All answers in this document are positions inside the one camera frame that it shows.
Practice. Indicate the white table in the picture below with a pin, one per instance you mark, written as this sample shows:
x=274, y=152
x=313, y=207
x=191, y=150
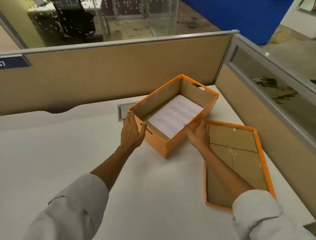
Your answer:
x=61, y=148

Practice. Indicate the beige partition with glass window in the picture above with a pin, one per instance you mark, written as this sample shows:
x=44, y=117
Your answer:
x=271, y=128

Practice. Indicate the blue board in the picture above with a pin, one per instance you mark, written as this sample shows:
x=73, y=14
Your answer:
x=242, y=17

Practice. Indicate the person's right hand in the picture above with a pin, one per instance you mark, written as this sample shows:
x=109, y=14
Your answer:
x=198, y=138

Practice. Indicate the person's left hand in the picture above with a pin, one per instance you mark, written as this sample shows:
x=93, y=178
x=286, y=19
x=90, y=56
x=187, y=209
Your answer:
x=130, y=134

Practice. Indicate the blue number sign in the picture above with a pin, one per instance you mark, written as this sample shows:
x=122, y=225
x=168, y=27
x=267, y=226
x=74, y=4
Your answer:
x=12, y=62

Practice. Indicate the person's left forearm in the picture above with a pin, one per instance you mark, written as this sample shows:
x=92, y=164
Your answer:
x=98, y=178

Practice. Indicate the white printed paper sheet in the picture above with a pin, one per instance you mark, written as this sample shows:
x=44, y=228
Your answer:
x=175, y=115

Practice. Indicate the black office chair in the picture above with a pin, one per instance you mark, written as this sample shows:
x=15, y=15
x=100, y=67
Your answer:
x=74, y=19

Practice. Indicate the person's right forearm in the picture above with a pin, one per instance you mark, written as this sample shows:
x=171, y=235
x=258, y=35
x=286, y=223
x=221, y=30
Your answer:
x=232, y=180

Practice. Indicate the clear glass stand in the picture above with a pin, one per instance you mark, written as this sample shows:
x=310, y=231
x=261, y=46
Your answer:
x=160, y=17

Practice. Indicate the green plant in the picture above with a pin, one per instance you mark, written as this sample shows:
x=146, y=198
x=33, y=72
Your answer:
x=271, y=82

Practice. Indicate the orange cardboard box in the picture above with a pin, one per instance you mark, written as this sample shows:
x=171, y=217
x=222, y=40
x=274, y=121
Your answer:
x=172, y=144

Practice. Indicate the orange cardboard box lid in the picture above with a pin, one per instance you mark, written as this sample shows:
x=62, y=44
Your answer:
x=247, y=158

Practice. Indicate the beige partition panel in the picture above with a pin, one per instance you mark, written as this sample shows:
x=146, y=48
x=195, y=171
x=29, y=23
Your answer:
x=111, y=74

